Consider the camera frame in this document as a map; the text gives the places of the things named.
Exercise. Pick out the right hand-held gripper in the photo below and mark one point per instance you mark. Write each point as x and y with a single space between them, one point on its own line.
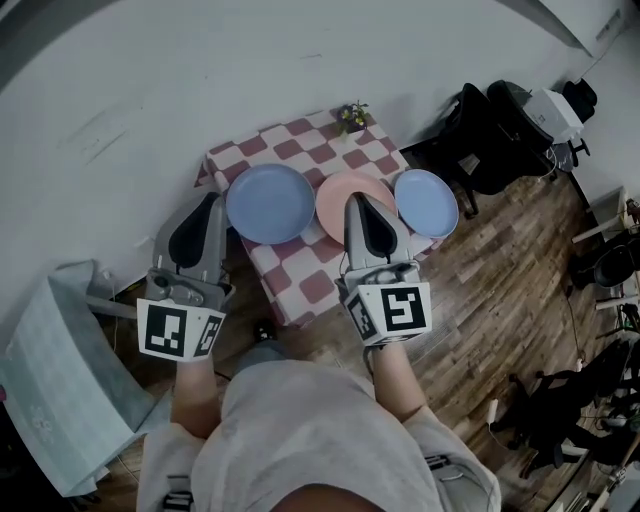
400 310

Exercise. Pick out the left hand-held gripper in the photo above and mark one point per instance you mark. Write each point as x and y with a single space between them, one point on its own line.
165 327

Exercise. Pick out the pink plate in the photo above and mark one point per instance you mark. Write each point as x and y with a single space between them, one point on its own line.
332 202

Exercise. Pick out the small blue plate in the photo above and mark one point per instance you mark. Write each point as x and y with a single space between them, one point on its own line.
427 202

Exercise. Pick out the large blue plate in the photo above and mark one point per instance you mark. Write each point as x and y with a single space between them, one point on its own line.
270 202

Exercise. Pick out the person's left forearm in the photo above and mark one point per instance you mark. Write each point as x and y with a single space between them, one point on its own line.
195 395

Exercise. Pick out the person's right forearm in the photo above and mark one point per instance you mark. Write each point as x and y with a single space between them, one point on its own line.
397 380

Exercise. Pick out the table with pink checkered cloth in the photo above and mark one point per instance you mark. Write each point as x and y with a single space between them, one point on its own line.
305 290

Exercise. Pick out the person's black shoe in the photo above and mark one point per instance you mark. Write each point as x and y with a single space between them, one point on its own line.
264 331

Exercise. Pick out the small potted flower plant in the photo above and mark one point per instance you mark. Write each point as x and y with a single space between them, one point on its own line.
352 117

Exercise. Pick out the person's leg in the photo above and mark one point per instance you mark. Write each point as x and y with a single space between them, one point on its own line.
260 357

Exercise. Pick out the black office chair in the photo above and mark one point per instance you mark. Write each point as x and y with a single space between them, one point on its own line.
475 145
517 115

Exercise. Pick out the pale teal cloth covered furniture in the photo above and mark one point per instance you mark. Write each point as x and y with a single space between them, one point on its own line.
55 380

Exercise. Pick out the person's grey shirt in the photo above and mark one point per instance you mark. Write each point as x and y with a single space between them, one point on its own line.
305 430

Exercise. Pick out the white power strip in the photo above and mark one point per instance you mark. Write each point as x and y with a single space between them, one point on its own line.
492 411

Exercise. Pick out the white box appliance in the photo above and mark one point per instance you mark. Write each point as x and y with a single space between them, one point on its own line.
555 115

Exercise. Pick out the white shelf unit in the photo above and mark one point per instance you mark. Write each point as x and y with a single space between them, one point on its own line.
607 212

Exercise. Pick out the black round stool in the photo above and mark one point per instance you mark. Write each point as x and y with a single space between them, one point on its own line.
614 267

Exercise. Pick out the black chair with star base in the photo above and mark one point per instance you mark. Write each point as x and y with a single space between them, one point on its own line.
570 405

